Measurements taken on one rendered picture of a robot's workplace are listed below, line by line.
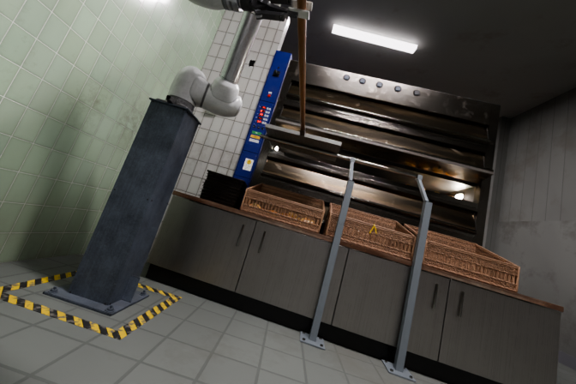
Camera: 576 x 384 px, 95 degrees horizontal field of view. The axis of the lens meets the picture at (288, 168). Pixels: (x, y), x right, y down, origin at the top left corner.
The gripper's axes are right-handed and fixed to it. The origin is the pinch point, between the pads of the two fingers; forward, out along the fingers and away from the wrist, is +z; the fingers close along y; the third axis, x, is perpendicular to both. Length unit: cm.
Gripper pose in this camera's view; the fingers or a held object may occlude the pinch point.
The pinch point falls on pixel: (300, 9)
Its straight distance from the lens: 101.6
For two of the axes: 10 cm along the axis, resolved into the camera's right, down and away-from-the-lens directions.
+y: -2.9, 9.2, -2.5
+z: 9.6, 2.6, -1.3
